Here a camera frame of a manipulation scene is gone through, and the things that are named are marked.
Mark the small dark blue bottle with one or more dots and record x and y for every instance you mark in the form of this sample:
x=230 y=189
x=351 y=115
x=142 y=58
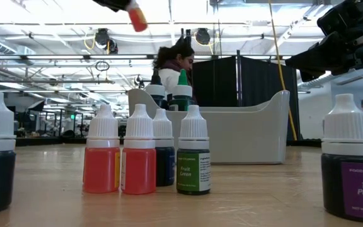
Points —
x=165 y=167

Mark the small taro purple bottle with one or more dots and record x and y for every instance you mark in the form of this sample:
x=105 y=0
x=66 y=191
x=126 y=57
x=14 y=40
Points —
x=348 y=126

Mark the small fruit green bottle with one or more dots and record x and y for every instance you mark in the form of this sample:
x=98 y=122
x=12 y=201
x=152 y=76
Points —
x=192 y=170

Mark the black table frame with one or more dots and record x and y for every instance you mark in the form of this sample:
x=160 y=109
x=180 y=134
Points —
x=43 y=142

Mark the black curtain partition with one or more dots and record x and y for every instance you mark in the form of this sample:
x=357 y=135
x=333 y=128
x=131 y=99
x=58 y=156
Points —
x=257 y=88

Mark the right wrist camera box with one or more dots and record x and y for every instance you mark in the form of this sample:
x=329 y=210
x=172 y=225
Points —
x=336 y=19

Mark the small orange bottle white label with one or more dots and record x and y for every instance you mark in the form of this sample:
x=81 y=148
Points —
x=139 y=171

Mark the black ceiling device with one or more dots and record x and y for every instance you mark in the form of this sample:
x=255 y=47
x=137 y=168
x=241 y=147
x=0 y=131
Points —
x=104 y=39
x=202 y=36

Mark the small orange bottle yellow label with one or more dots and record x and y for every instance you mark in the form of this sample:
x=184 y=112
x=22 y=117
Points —
x=101 y=170

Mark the large black food coloring bottle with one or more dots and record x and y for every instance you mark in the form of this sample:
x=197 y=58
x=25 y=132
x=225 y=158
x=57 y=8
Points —
x=155 y=90

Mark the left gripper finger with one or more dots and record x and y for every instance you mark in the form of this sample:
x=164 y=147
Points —
x=113 y=3

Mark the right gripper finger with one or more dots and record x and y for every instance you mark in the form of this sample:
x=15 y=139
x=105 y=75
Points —
x=326 y=56
x=307 y=76

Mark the grey plastic bin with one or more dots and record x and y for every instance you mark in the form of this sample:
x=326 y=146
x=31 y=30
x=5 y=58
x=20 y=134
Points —
x=247 y=135

